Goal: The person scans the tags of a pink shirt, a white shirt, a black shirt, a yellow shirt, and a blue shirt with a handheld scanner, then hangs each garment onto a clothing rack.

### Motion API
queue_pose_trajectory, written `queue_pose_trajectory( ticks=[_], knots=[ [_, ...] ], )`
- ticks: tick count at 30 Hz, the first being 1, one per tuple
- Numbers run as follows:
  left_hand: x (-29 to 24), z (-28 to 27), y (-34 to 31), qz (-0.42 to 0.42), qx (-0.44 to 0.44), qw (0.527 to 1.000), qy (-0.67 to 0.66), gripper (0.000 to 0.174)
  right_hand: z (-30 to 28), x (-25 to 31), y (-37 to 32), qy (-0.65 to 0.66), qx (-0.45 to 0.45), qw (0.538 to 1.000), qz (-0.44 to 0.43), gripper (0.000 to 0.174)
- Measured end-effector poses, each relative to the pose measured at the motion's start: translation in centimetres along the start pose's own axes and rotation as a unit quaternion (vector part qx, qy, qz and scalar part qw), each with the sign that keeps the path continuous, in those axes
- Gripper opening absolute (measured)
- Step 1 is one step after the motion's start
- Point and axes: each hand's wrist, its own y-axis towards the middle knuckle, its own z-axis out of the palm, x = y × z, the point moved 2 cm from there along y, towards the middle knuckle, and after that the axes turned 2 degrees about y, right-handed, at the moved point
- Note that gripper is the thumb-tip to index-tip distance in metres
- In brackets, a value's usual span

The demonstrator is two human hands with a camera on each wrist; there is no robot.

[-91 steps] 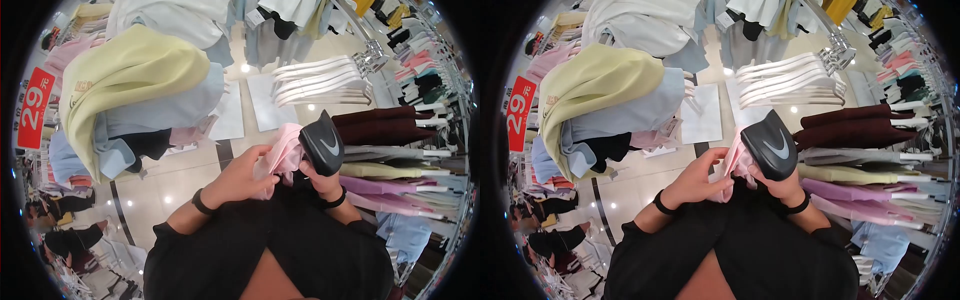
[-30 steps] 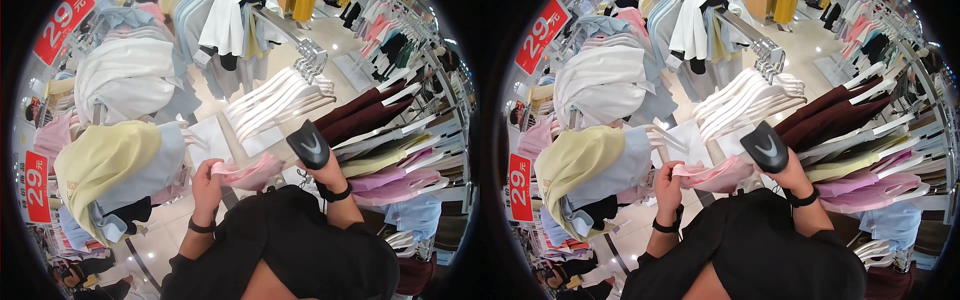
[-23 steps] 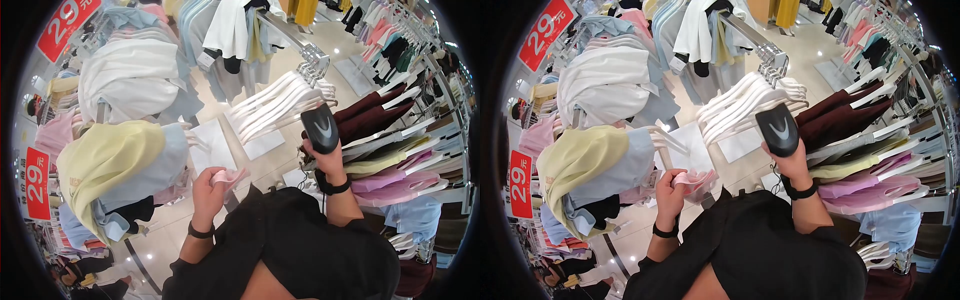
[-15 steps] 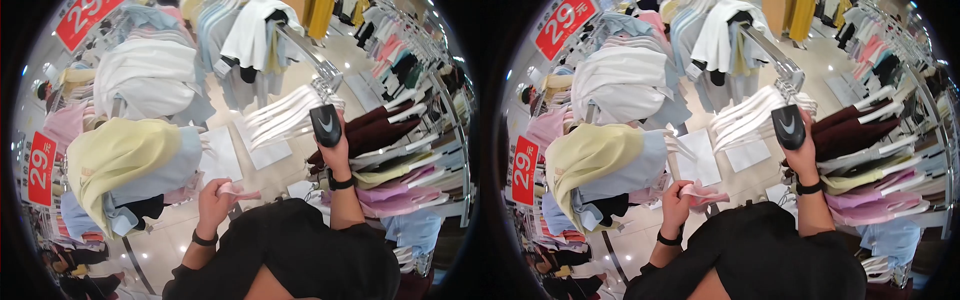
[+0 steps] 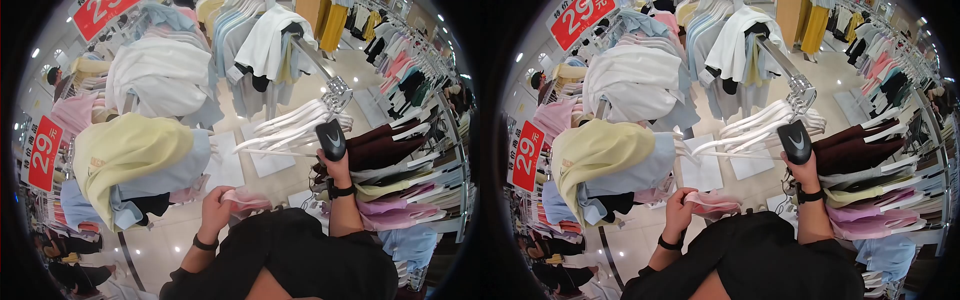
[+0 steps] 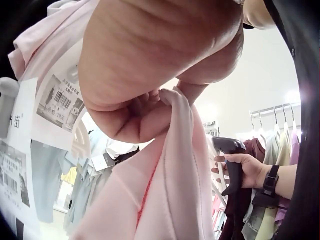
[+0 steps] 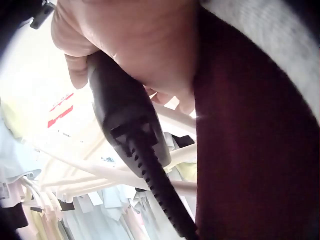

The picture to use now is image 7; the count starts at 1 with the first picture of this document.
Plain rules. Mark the person's right hand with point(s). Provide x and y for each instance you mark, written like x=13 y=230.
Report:
x=140 y=37

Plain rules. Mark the person's right thumb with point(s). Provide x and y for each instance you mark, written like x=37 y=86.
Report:
x=77 y=71

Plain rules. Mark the person's right fingers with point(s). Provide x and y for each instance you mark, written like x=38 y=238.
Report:
x=172 y=98

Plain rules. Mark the red and white sign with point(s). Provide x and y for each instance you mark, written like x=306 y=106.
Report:
x=60 y=110

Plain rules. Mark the black plastic clip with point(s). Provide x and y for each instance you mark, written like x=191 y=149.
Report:
x=41 y=16

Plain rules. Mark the dark red garment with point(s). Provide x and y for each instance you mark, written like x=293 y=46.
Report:
x=250 y=150

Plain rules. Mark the white clothes rack with garments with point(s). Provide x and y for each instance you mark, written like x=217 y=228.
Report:
x=82 y=190

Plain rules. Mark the light grey knitted fabric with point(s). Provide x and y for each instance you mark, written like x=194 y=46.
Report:
x=275 y=32

